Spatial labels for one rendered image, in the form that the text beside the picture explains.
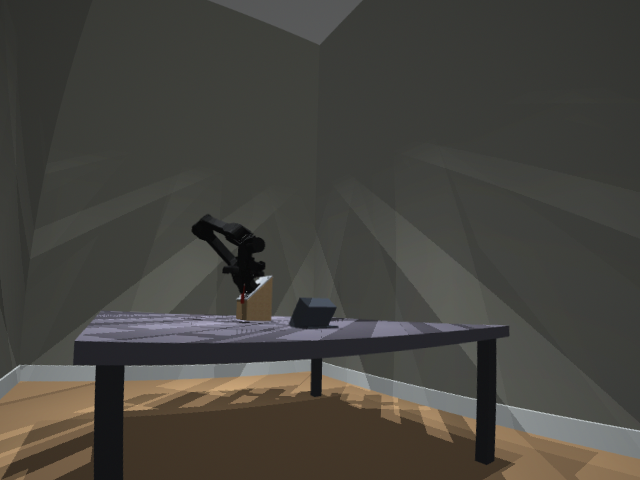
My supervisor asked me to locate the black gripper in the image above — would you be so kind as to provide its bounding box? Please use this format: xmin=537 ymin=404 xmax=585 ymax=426
xmin=222 ymin=254 xmax=264 ymax=294

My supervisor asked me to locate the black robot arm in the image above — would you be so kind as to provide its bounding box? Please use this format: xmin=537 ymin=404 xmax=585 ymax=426
xmin=191 ymin=214 xmax=265 ymax=294

